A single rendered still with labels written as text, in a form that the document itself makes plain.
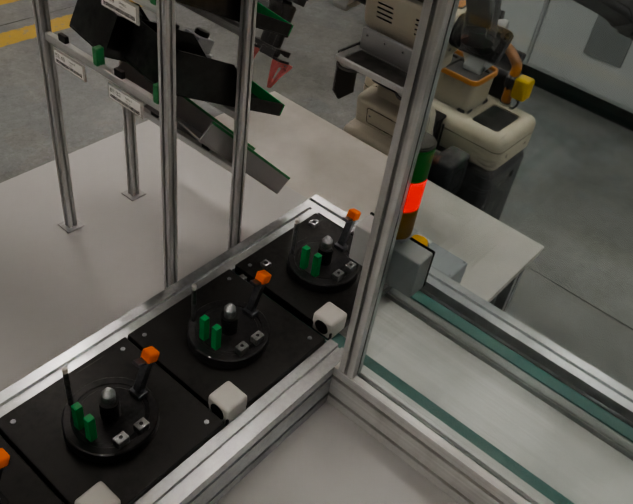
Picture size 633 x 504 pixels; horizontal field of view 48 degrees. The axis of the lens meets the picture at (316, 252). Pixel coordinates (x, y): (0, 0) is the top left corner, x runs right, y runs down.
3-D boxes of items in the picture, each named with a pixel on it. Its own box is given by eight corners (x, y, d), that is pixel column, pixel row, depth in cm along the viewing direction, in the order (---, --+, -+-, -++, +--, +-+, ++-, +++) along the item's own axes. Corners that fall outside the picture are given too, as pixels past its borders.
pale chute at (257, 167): (241, 163, 157) (254, 147, 157) (277, 194, 150) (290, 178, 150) (160, 107, 133) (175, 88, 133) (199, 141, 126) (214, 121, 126)
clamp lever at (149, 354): (139, 384, 109) (152, 344, 106) (147, 391, 108) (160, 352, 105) (120, 391, 106) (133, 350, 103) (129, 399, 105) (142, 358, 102)
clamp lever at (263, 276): (250, 305, 124) (264, 268, 121) (258, 311, 123) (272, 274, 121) (237, 309, 121) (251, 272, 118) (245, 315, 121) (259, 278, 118)
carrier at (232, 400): (228, 275, 136) (231, 226, 127) (324, 345, 126) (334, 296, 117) (127, 342, 121) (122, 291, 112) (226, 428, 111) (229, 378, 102)
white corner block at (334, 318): (326, 314, 131) (329, 299, 129) (345, 328, 129) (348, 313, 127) (309, 327, 128) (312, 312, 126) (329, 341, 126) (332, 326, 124)
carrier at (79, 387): (125, 343, 120) (121, 292, 112) (224, 429, 110) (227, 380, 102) (-6, 430, 106) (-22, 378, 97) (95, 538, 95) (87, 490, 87)
